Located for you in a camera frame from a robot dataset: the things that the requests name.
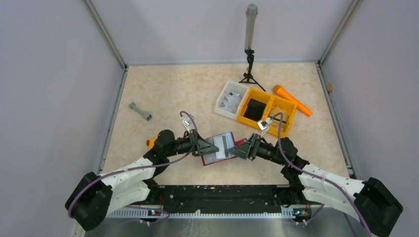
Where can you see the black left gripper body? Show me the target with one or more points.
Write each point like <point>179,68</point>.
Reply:
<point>197,144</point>

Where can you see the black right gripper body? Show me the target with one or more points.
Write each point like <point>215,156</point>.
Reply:
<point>253,147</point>

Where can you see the red card holder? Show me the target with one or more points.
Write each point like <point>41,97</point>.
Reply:
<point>221,149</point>

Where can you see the grey credit card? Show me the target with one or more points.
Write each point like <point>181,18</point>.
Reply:
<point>220,146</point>

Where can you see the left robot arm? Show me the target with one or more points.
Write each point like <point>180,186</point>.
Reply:
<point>96,196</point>

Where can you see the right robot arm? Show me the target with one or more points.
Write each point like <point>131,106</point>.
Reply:
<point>370,202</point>

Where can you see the tan cards in bin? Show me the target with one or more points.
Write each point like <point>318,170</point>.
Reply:
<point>278,117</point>

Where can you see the cards in white bin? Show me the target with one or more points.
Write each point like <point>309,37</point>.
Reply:
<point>231,102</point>

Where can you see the black block in bin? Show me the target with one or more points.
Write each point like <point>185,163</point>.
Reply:
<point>254,110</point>

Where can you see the yellow plastic bin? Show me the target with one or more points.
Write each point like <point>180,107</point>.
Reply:
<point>271,101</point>

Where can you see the small orange toy piece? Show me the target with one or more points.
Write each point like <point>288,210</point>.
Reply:
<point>150,142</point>

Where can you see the white plastic bin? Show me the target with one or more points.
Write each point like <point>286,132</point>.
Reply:
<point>231,86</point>

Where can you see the grey plastic connector piece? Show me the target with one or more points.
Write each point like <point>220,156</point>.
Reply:
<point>146,115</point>

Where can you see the orange plastic carrot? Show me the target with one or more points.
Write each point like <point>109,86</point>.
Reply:
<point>280,91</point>

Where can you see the black mini tripod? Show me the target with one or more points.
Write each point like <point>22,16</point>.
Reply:
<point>248,77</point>

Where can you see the grey tube on tripod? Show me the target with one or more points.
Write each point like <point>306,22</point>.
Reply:
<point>251,14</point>

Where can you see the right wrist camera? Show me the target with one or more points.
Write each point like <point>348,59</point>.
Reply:
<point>264,125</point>

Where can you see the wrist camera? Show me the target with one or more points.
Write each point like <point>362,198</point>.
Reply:
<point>264,125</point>
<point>187,122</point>

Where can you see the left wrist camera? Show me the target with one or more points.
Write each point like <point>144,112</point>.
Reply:
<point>187,122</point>

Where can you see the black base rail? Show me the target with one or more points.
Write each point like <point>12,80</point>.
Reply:
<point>224,199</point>

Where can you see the small tan wall object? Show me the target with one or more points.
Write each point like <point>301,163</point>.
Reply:
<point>329,87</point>

